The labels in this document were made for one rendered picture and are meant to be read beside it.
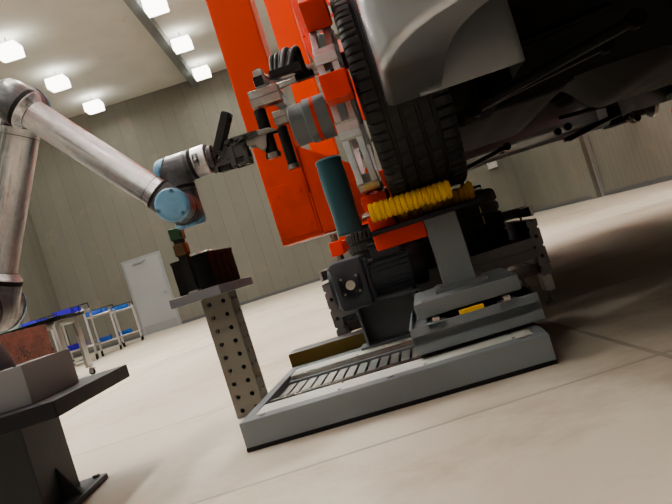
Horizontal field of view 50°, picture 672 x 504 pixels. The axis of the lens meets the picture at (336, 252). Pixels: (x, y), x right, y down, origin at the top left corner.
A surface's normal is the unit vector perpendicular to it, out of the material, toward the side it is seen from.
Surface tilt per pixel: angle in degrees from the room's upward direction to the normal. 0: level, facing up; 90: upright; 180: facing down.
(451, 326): 90
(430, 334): 90
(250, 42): 90
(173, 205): 94
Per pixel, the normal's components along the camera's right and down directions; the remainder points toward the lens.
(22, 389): 0.00, -0.01
